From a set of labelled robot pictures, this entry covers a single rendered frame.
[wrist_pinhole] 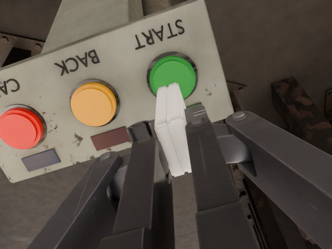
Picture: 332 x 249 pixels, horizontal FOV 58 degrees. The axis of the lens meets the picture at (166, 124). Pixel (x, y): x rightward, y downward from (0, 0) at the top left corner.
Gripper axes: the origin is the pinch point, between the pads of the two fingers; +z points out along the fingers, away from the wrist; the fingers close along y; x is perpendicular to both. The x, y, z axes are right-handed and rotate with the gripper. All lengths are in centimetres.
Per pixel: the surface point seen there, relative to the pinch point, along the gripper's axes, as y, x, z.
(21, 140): -14.9, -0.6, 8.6
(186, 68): 1.6, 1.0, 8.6
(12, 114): -14.4, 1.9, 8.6
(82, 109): -8.2, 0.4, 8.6
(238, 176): 10, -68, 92
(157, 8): 0, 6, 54
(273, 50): 30, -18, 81
